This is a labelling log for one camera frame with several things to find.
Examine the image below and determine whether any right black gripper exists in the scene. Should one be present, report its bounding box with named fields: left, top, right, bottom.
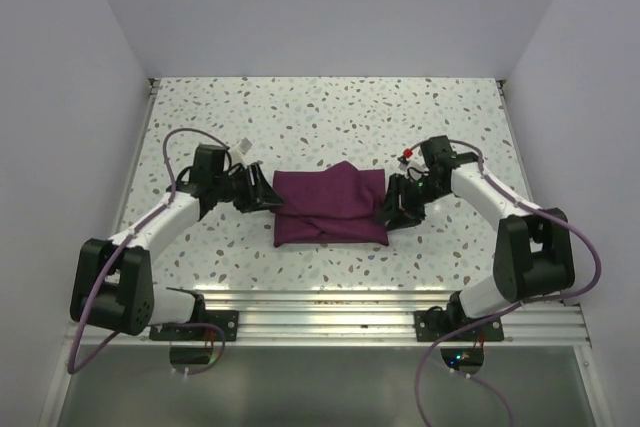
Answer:
left=374, top=172, right=449, bottom=232

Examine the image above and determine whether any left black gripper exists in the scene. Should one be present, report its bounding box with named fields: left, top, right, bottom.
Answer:
left=213, top=162, right=283, bottom=213

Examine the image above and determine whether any purple surgical cloth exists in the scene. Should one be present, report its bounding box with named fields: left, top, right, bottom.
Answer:
left=272, top=161, right=389, bottom=247

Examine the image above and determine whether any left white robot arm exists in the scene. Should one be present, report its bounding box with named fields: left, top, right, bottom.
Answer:
left=70, top=145, right=284, bottom=340

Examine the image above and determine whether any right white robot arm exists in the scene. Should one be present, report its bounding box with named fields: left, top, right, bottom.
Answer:
left=376, top=136, right=575, bottom=340

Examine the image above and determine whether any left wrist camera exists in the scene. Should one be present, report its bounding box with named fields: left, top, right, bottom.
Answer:
left=229, top=138, right=252, bottom=165

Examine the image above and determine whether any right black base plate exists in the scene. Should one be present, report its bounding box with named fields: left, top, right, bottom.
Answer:
left=413, top=306, right=505, bottom=342

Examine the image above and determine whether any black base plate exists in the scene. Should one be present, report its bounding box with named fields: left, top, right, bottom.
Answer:
left=413, top=306, right=505, bottom=342
left=149, top=310, right=240, bottom=342

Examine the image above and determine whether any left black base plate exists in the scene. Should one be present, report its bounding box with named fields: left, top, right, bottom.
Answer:
left=149, top=310, right=240, bottom=342

